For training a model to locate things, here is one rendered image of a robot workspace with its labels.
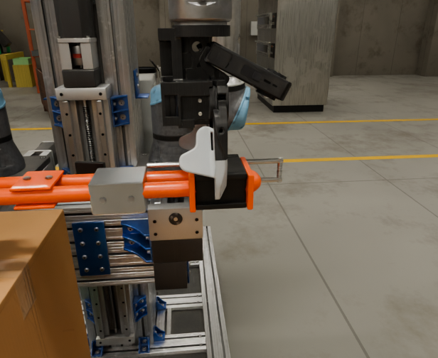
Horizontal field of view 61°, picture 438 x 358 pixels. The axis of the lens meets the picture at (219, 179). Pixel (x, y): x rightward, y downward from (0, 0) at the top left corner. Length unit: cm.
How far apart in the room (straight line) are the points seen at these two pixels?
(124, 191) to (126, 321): 99
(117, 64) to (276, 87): 77
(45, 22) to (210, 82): 82
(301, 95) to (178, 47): 644
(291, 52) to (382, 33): 701
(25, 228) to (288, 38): 622
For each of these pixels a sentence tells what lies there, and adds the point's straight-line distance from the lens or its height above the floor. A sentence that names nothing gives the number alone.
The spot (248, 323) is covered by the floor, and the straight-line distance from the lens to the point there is 204.
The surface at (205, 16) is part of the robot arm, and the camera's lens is 45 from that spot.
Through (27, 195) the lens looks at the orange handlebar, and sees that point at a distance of 52.
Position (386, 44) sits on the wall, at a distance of 1354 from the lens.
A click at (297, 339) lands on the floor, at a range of 199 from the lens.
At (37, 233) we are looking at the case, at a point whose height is 107.
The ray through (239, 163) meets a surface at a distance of 52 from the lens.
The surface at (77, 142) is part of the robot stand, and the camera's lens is 115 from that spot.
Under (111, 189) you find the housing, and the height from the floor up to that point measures 121.
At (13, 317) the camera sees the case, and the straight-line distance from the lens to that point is 61.
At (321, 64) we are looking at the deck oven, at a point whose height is 82.
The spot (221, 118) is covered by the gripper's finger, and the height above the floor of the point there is 130.
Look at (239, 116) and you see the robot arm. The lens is 96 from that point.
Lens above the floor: 140
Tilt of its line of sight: 22 degrees down
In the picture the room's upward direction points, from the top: straight up
